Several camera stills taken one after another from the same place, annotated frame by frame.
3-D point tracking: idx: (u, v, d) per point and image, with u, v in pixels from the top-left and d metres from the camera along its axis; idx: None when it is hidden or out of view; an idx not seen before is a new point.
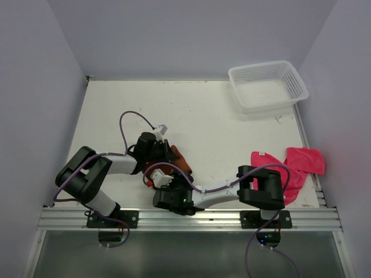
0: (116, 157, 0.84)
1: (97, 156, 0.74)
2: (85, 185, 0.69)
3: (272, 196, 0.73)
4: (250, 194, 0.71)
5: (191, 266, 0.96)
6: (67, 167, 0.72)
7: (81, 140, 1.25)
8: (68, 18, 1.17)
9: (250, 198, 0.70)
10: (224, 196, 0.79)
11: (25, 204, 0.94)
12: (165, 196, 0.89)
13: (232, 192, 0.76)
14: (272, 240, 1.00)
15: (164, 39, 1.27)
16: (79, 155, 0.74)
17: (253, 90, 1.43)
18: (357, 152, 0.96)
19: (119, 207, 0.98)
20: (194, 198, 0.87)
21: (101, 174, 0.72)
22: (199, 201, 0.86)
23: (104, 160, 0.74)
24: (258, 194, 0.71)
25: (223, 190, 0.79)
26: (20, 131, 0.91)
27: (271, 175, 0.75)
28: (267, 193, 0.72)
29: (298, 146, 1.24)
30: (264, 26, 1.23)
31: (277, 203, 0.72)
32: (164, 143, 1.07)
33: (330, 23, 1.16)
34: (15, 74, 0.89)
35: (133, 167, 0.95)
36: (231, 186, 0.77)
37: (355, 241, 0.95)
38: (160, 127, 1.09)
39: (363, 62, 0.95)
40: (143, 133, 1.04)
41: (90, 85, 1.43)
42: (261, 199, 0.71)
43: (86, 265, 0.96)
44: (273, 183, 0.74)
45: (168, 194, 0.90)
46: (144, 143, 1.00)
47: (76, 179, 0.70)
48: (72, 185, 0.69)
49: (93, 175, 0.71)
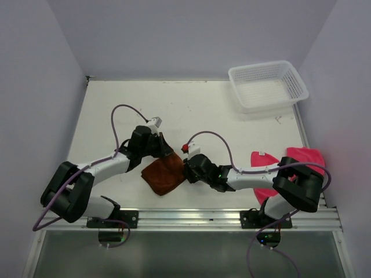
0: (101, 165, 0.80)
1: (77, 174, 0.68)
2: (69, 206, 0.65)
3: (306, 194, 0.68)
4: (284, 182, 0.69)
5: (192, 267, 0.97)
6: (49, 188, 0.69)
7: (80, 140, 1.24)
8: (69, 18, 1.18)
9: (283, 186, 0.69)
10: (257, 179, 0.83)
11: (25, 204, 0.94)
12: (206, 162, 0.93)
13: (269, 178, 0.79)
14: (272, 240, 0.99)
15: (164, 38, 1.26)
16: (59, 174, 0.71)
17: (253, 90, 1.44)
18: (357, 153, 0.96)
19: (119, 206, 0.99)
20: (229, 175, 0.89)
21: (84, 193, 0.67)
22: (232, 179, 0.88)
23: (84, 178, 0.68)
24: (294, 186, 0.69)
25: (259, 174, 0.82)
26: (19, 130, 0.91)
27: (312, 175, 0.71)
28: (303, 188, 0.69)
29: (298, 146, 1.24)
30: (264, 25, 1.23)
31: (310, 203, 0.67)
32: (160, 136, 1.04)
33: (330, 22, 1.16)
34: (15, 73, 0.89)
35: (127, 166, 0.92)
36: (269, 172, 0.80)
37: (356, 242, 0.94)
38: (154, 119, 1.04)
39: (363, 61, 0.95)
40: (137, 126, 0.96)
41: (90, 85, 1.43)
42: (292, 192, 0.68)
43: (86, 266, 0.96)
44: (312, 183, 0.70)
45: (210, 163, 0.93)
46: (138, 138, 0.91)
47: (59, 200, 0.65)
48: (58, 207, 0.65)
49: (75, 193, 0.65)
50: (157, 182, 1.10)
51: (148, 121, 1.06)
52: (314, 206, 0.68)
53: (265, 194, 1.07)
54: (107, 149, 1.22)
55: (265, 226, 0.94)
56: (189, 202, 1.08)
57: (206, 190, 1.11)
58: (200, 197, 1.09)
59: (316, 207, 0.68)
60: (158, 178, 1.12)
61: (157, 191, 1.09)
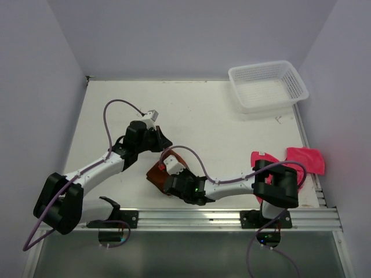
0: (92, 171, 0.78)
1: (65, 187, 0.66)
2: (58, 220, 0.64)
3: (286, 193, 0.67)
4: (264, 187, 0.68)
5: (192, 267, 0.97)
6: (40, 202, 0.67)
7: (80, 139, 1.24)
8: (69, 18, 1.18)
9: (264, 191, 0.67)
10: (236, 188, 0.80)
11: (25, 205, 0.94)
12: (177, 182, 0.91)
13: (247, 185, 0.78)
14: (271, 240, 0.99)
15: (164, 38, 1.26)
16: (48, 186, 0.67)
17: (252, 90, 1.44)
18: (357, 153, 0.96)
19: (119, 206, 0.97)
20: (207, 189, 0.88)
21: (74, 206, 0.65)
22: (211, 191, 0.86)
23: (73, 191, 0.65)
24: (273, 187, 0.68)
25: (237, 182, 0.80)
26: (19, 130, 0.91)
27: (287, 171, 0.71)
28: (282, 188, 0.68)
29: (298, 146, 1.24)
30: (264, 25, 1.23)
31: (293, 201, 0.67)
32: (156, 130, 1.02)
33: (330, 22, 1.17)
34: (15, 73, 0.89)
35: (123, 165, 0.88)
36: (246, 179, 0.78)
37: (356, 242, 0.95)
38: (150, 112, 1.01)
39: (363, 61, 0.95)
40: (131, 122, 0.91)
41: (90, 84, 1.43)
42: (273, 195, 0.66)
43: (86, 266, 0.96)
44: (289, 181, 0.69)
45: (181, 181, 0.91)
46: (134, 134, 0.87)
47: (50, 215, 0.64)
48: (49, 221, 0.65)
49: (65, 208, 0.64)
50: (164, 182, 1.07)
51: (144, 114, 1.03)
52: (296, 202, 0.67)
53: None
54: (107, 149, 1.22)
55: (264, 225, 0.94)
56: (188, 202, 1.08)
57: None
58: None
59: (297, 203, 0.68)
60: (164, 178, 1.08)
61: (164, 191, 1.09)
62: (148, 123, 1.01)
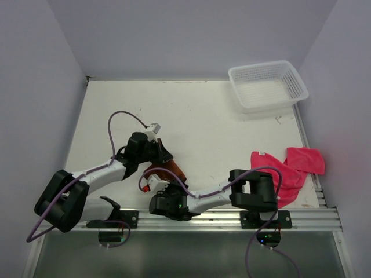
0: (97, 173, 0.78)
1: (72, 183, 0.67)
2: (62, 216, 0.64)
3: (263, 198, 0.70)
4: (242, 197, 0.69)
5: (192, 267, 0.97)
6: (43, 197, 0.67)
7: (80, 140, 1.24)
8: (69, 18, 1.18)
9: (243, 201, 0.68)
10: (215, 201, 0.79)
11: (25, 205, 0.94)
12: (160, 201, 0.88)
13: (226, 197, 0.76)
14: (271, 240, 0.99)
15: (164, 38, 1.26)
16: (54, 183, 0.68)
17: (252, 91, 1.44)
18: (357, 153, 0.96)
19: (119, 206, 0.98)
20: (189, 204, 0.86)
21: (79, 201, 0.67)
22: (193, 207, 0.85)
23: (80, 187, 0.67)
24: (250, 196, 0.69)
25: (215, 195, 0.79)
26: (19, 130, 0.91)
27: (262, 177, 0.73)
28: (259, 194, 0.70)
29: (297, 146, 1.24)
30: (264, 25, 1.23)
31: (270, 205, 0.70)
32: (157, 142, 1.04)
33: (330, 22, 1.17)
34: (15, 73, 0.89)
35: (123, 174, 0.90)
36: (223, 191, 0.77)
37: (356, 242, 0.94)
38: (153, 125, 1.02)
39: (363, 61, 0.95)
40: (134, 132, 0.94)
41: (90, 84, 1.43)
42: (251, 204, 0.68)
43: (86, 266, 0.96)
44: (265, 186, 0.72)
45: (165, 200, 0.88)
46: (135, 145, 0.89)
47: (54, 210, 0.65)
48: (51, 217, 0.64)
49: (69, 204, 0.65)
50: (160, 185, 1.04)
51: (147, 126, 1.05)
52: (273, 206, 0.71)
53: None
54: (106, 149, 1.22)
55: (262, 225, 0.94)
56: None
57: None
58: None
59: (275, 205, 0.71)
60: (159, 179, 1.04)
61: None
62: (150, 135, 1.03)
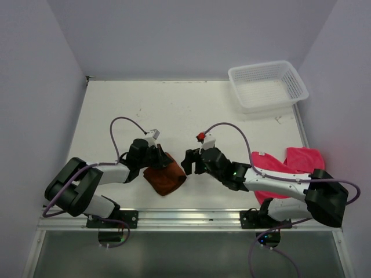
0: (108, 167, 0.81)
1: (87, 168, 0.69)
2: (75, 198, 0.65)
3: (335, 211, 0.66)
4: (317, 198, 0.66)
5: (192, 267, 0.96)
6: (56, 180, 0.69)
7: (80, 140, 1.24)
8: (69, 18, 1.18)
9: (317, 202, 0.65)
10: (284, 188, 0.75)
11: (24, 205, 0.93)
12: (221, 158, 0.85)
13: (298, 189, 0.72)
14: (271, 240, 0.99)
15: (164, 39, 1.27)
16: (69, 168, 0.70)
17: (252, 91, 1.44)
18: (356, 153, 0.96)
19: (119, 206, 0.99)
20: (248, 175, 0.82)
21: (91, 186, 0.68)
22: (253, 179, 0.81)
23: (94, 172, 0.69)
24: (326, 200, 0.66)
25: (287, 182, 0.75)
26: (19, 130, 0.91)
27: (341, 192, 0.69)
28: (333, 205, 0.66)
29: (297, 146, 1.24)
30: (264, 26, 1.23)
31: (338, 220, 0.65)
32: (157, 147, 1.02)
33: (330, 23, 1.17)
34: (15, 73, 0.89)
35: (126, 176, 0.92)
36: (298, 182, 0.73)
37: (356, 243, 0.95)
38: (152, 131, 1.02)
39: (363, 62, 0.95)
40: (135, 139, 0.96)
41: (90, 85, 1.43)
42: (324, 207, 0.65)
43: (86, 266, 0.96)
44: (340, 200, 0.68)
45: (225, 160, 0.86)
46: (135, 151, 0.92)
47: (66, 193, 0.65)
48: (62, 198, 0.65)
49: (82, 187, 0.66)
50: (160, 182, 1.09)
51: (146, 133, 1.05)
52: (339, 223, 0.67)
53: (265, 194, 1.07)
54: (106, 149, 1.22)
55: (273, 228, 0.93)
56: (188, 201, 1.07)
57: (207, 190, 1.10)
58: (200, 197, 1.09)
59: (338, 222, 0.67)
60: (160, 178, 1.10)
61: (161, 192, 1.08)
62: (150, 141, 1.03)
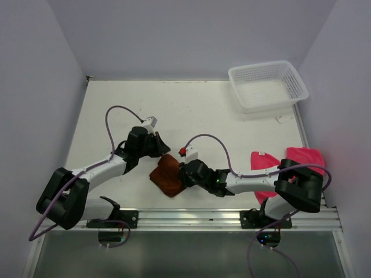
0: (98, 169, 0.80)
1: (72, 180, 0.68)
2: (65, 214, 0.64)
3: (308, 195, 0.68)
4: (287, 185, 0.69)
5: (191, 266, 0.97)
6: (44, 197, 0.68)
7: (80, 140, 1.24)
8: (69, 18, 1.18)
9: (287, 189, 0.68)
10: (258, 183, 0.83)
11: (24, 204, 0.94)
12: (202, 168, 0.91)
13: (270, 181, 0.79)
14: (271, 240, 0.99)
15: (164, 39, 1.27)
16: (54, 183, 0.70)
17: (252, 91, 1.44)
18: (356, 153, 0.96)
19: (118, 206, 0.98)
20: (228, 180, 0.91)
21: (79, 198, 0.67)
22: (232, 183, 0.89)
23: (80, 185, 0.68)
24: (295, 187, 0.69)
25: (259, 178, 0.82)
26: (19, 130, 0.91)
27: (313, 175, 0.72)
28: (305, 190, 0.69)
29: (297, 146, 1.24)
30: (264, 26, 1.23)
31: (313, 203, 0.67)
32: (156, 136, 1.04)
33: (330, 22, 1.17)
34: (15, 73, 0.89)
35: (124, 167, 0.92)
36: (269, 175, 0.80)
37: (356, 243, 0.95)
38: (150, 119, 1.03)
39: (362, 62, 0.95)
40: (133, 128, 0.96)
41: (90, 84, 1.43)
42: (295, 194, 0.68)
43: (86, 266, 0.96)
44: (313, 184, 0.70)
45: (206, 168, 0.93)
46: (135, 139, 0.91)
47: (55, 210, 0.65)
48: (53, 215, 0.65)
49: (70, 201, 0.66)
50: (166, 184, 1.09)
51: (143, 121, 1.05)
52: (316, 207, 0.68)
53: (265, 194, 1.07)
54: (106, 149, 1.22)
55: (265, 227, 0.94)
56: (187, 201, 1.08)
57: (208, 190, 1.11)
58: (200, 198, 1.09)
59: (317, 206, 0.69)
60: (167, 180, 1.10)
61: (168, 194, 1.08)
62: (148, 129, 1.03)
